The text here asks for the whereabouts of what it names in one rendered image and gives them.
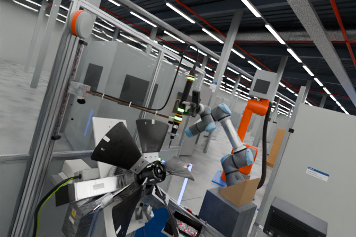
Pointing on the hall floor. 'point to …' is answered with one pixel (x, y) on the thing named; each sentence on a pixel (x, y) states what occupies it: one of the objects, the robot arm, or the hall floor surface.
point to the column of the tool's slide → (46, 141)
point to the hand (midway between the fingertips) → (180, 100)
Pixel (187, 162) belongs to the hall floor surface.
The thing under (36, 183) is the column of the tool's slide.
